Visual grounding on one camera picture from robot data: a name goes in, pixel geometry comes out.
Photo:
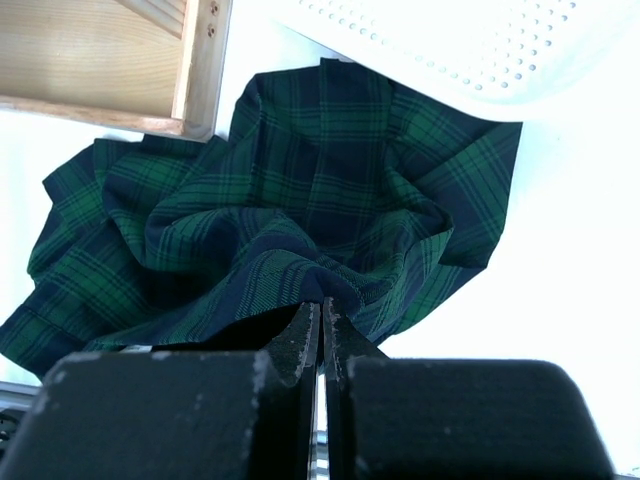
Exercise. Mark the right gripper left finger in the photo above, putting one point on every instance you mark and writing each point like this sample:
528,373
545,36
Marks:
176,414

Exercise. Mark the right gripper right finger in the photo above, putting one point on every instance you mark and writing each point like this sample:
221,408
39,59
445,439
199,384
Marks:
451,418

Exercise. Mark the green plaid skirt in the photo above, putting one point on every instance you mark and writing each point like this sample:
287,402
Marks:
334,181

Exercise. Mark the wooden clothes rack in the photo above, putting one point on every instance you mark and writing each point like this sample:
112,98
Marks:
153,67

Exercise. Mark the white plastic basket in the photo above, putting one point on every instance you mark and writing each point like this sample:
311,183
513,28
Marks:
495,60

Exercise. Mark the aluminium mounting rail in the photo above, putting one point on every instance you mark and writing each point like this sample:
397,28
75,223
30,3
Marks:
15,402

